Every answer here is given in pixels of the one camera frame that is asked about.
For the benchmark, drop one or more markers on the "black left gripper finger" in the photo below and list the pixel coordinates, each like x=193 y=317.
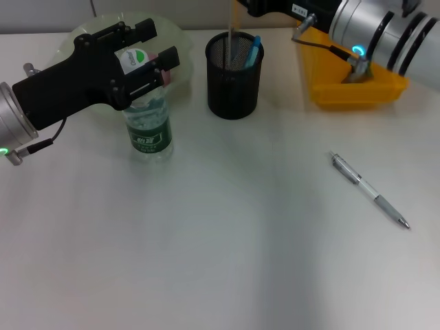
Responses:
x=170 y=58

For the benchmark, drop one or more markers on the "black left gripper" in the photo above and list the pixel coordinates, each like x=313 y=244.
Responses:
x=62 y=89

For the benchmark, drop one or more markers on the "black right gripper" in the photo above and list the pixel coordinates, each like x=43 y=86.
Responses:
x=275 y=7

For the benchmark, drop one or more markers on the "clear plastic ruler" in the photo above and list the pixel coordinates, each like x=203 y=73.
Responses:
x=234 y=20

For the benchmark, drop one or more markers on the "blue and teal scissors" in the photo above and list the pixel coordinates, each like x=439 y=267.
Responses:
x=253 y=51

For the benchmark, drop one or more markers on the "clear green-label water bottle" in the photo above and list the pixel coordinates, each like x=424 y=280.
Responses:
x=151 y=137

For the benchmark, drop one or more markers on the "silver mechanical pen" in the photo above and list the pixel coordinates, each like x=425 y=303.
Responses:
x=385 y=206

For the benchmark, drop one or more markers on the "pale green glass fruit bowl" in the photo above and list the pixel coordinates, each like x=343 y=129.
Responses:
x=178 y=44

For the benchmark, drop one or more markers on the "black mesh pen cup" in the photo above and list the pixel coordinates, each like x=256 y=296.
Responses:
x=233 y=89

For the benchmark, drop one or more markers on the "yellow plastic storage bin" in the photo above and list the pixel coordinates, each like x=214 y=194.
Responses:
x=343 y=93

